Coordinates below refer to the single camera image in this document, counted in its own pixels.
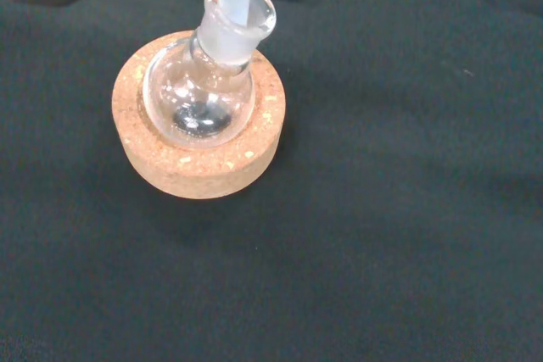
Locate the clear glass round-bottom flask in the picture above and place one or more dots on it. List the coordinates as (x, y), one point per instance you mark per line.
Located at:
(199, 95)

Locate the black bench cloth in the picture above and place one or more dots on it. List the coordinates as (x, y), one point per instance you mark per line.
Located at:
(382, 209)

